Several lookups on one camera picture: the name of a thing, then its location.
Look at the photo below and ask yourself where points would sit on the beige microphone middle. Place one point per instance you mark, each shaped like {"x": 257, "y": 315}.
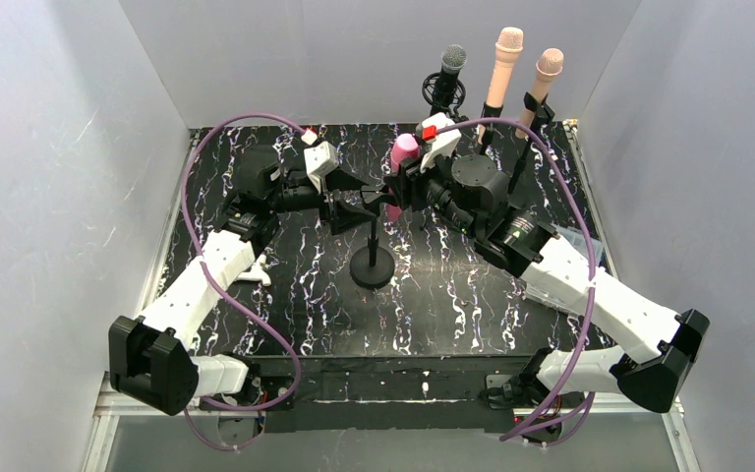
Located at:
{"x": 508, "y": 47}

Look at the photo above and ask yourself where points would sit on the black tripod shock-mount stand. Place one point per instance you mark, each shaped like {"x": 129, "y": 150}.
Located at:
{"x": 444, "y": 92}

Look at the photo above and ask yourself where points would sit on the white plastic faucet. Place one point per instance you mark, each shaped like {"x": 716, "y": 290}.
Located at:
{"x": 256, "y": 273}

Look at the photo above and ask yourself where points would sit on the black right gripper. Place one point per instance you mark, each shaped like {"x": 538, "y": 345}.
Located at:
{"x": 407, "y": 189}

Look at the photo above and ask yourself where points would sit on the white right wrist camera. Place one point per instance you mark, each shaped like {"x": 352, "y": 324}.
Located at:
{"x": 439, "y": 139}

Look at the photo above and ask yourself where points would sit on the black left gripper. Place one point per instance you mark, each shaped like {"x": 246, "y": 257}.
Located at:
{"x": 329, "y": 203}

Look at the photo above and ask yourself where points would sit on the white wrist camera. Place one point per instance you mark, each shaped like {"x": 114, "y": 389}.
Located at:
{"x": 320, "y": 160}
{"x": 439, "y": 139}

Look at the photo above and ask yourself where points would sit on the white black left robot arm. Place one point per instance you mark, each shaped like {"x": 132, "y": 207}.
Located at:
{"x": 149, "y": 357}

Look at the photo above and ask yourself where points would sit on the pink microphone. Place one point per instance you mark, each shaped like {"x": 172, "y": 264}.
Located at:
{"x": 404, "y": 147}

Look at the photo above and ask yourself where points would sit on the black round-base stand middle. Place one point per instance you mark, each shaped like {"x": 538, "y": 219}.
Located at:
{"x": 486, "y": 132}

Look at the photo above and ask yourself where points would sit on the black round-base microphone stand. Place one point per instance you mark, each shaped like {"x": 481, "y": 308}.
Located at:
{"x": 372, "y": 266}

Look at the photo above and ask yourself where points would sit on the clear plastic parts box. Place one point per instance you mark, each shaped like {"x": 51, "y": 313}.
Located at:
{"x": 577, "y": 239}

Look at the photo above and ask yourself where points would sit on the black round-base stand right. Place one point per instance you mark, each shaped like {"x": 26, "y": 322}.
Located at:
{"x": 543, "y": 115}

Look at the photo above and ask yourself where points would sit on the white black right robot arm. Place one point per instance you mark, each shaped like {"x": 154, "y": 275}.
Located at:
{"x": 655, "y": 347}

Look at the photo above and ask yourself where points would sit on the beige microphone right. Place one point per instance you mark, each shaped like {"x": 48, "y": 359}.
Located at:
{"x": 548, "y": 66}

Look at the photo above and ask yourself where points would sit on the black grey-mesh microphone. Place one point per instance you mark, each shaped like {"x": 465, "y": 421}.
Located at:
{"x": 453, "y": 59}

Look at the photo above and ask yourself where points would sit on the beige microphone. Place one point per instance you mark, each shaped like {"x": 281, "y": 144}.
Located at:
{"x": 508, "y": 47}
{"x": 548, "y": 66}

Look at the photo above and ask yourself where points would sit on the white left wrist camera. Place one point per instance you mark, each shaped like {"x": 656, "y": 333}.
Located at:
{"x": 320, "y": 160}

